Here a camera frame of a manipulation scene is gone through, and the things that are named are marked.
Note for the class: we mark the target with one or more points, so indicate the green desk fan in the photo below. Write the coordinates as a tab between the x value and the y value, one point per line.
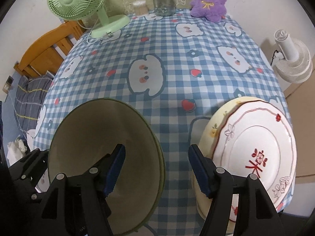
73	10

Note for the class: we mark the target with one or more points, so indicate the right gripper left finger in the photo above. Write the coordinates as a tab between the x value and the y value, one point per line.
77	205

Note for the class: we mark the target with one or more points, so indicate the glass jar black lid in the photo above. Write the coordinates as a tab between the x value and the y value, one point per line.
164	8

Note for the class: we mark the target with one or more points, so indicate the dark plaid pillow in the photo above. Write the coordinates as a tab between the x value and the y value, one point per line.
30	95

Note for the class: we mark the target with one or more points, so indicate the crumpled white tissue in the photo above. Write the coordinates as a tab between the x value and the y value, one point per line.
16	150

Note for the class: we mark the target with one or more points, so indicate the blue floral bowl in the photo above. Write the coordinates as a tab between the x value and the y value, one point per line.
93	130

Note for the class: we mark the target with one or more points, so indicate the large cream floral plate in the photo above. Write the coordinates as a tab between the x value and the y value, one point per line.
205	145

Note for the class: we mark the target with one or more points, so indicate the blue checkered tablecloth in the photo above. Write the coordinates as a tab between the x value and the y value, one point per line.
176	71

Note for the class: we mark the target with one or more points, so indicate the toothpick container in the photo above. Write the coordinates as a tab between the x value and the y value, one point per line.
140	8

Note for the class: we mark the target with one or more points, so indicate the wall power socket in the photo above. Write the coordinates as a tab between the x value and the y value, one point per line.
8	84

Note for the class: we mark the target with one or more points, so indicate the white clip fan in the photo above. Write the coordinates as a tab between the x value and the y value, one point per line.
296	66

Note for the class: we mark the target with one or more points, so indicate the white red-pattern plate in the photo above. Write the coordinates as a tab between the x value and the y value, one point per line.
257	139

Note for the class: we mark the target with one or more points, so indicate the purple plush bunny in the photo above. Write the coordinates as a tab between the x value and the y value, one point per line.
212	10

